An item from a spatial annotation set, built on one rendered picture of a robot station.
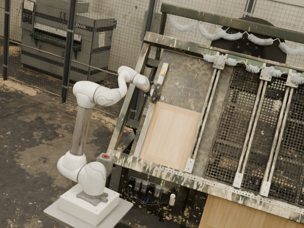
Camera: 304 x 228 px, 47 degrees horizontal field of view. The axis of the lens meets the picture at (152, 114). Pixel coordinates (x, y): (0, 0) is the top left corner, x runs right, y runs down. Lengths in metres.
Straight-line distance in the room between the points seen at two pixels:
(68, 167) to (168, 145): 1.02
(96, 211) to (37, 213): 1.40
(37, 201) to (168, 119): 1.71
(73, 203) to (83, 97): 0.78
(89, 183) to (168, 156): 0.92
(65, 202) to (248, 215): 1.73
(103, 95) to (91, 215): 0.86
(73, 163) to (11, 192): 1.68
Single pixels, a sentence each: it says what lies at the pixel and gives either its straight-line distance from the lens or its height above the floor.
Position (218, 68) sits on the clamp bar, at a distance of 3.38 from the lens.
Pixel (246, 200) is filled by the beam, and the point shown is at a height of 0.84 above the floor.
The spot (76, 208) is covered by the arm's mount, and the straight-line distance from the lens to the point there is 2.69.
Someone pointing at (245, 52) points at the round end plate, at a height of 1.89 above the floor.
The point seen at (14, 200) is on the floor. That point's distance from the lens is 4.12.
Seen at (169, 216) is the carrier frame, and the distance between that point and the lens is 3.73.
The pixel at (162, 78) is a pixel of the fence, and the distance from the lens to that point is 3.41.
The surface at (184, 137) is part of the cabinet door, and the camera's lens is 3.27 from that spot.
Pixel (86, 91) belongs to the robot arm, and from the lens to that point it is 2.47.
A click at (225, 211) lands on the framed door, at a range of 3.56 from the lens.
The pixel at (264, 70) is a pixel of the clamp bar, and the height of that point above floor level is 1.84.
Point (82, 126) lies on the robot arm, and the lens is 2.57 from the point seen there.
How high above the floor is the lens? 2.48
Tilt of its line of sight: 22 degrees down
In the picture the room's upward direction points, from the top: 11 degrees clockwise
